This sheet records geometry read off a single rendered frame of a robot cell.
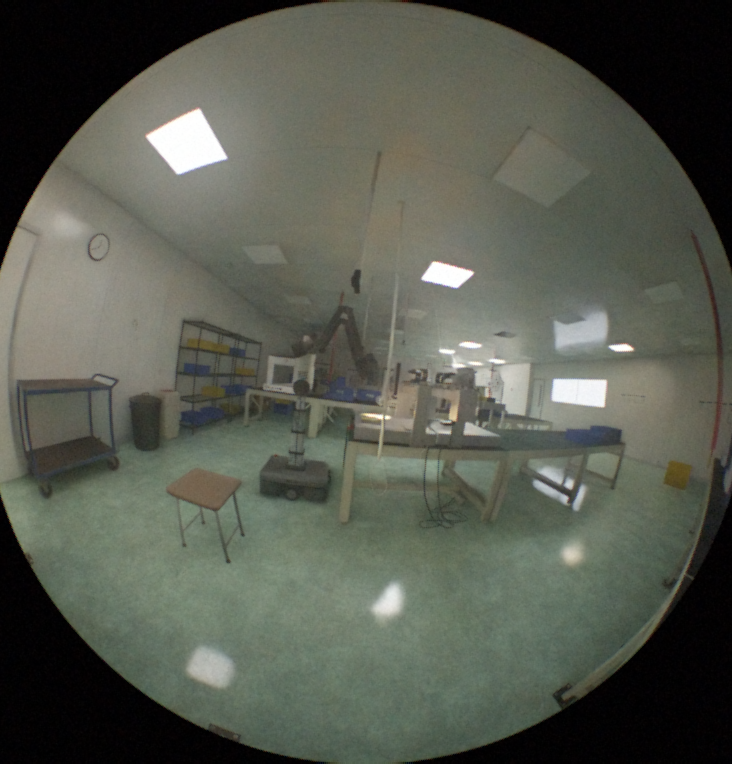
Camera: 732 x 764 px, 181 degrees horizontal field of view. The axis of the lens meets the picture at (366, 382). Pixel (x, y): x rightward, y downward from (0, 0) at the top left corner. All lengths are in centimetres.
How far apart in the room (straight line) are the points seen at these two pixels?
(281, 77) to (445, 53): 86
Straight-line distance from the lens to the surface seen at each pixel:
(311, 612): 142
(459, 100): 170
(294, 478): 218
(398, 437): 178
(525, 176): 205
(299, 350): 195
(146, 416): 321
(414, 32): 159
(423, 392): 173
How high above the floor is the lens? 121
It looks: 1 degrees down
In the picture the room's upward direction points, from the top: 7 degrees clockwise
